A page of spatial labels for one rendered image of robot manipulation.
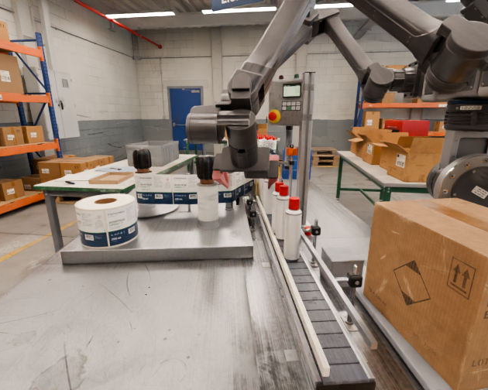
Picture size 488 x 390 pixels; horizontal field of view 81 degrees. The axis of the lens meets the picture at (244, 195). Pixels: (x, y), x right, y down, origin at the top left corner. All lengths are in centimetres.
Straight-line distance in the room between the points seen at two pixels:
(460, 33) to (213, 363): 78
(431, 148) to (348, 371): 235
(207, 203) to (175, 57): 849
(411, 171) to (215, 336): 232
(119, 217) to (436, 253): 92
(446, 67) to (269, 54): 33
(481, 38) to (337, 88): 830
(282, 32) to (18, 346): 90
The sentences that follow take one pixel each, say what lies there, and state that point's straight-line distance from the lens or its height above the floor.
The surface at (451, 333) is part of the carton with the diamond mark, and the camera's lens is 68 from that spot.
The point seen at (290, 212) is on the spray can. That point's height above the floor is 104.
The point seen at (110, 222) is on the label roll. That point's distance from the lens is 109.
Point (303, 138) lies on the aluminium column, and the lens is 127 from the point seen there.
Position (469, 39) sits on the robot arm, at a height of 146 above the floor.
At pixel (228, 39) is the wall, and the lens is 919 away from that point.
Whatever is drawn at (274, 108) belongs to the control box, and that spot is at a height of 136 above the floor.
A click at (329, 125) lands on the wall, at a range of 891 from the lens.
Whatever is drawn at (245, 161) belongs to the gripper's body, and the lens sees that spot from 57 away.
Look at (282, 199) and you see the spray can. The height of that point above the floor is 104.
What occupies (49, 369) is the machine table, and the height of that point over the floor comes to 83.
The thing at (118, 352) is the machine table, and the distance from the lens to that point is 76.
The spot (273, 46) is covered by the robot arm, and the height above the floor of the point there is 147.
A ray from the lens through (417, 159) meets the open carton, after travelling 277.
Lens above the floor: 133
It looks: 16 degrees down
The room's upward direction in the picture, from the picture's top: straight up
